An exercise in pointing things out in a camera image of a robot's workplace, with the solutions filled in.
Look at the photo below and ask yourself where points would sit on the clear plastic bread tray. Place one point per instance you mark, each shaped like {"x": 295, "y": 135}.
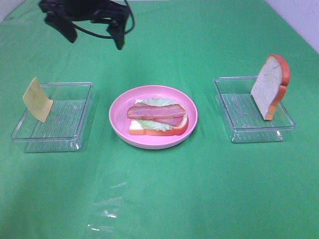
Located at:
{"x": 242, "y": 119}

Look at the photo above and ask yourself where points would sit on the clear plastic wrap sheet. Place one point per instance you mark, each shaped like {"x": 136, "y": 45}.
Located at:
{"x": 105, "y": 211}

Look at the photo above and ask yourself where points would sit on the long bacon strip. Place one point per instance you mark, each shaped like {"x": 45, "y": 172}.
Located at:
{"x": 148, "y": 112}

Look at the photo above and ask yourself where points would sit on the pink round plate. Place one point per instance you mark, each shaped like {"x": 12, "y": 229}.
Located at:
{"x": 120, "y": 123}

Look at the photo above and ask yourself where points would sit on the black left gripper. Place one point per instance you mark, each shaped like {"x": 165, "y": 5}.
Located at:
{"x": 60, "y": 12}

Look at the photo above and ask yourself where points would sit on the short bacon strip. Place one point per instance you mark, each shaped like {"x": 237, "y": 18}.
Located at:
{"x": 175, "y": 121}

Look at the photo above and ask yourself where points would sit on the clear plastic ingredient tray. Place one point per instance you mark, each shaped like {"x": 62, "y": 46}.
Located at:
{"x": 66, "y": 124}

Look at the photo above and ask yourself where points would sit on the white bread slice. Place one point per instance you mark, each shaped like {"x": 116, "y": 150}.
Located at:
{"x": 176, "y": 130}

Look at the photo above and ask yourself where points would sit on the upright bread slice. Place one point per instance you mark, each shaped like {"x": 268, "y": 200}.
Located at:
{"x": 271, "y": 85}

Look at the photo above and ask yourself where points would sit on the green lettuce leaf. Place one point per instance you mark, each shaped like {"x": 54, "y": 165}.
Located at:
{"x": 150, "y": 124}

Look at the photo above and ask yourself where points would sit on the yellow cheese slice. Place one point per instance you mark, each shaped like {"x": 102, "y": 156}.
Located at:
{"x": 36, "y": 101}

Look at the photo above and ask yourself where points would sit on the green table cloth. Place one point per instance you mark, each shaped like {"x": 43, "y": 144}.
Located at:
{"x": 205, "y": 188}

